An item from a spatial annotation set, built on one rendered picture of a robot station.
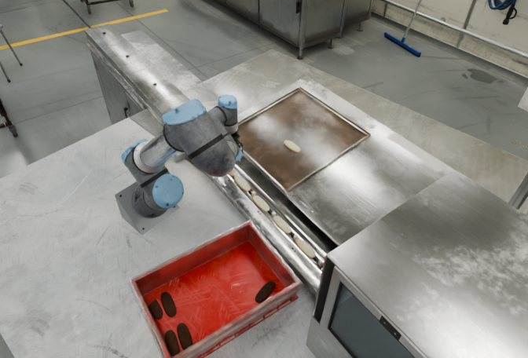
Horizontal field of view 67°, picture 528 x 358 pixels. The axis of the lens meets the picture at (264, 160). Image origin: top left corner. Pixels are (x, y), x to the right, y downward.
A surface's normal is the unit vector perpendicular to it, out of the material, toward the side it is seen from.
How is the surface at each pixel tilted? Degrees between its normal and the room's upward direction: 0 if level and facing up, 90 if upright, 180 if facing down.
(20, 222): 0
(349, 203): 10
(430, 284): 0
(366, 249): 0
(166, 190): 51
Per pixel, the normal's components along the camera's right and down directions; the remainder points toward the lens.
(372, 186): -0.12, -0.67
